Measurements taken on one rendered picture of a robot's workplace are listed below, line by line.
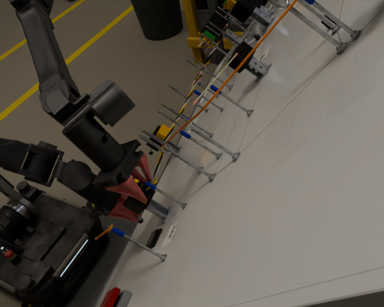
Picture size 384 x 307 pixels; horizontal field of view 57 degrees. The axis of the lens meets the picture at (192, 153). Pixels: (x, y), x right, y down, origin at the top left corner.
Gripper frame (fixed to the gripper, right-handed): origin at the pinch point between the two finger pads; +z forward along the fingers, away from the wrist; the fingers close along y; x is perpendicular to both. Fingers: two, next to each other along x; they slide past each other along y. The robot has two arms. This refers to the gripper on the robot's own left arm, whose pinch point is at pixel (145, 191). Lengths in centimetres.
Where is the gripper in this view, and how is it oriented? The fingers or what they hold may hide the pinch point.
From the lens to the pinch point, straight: 71.6
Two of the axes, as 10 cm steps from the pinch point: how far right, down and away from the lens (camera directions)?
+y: 3.6, -7.2, 6.0
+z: 5.8, 6.7, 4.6
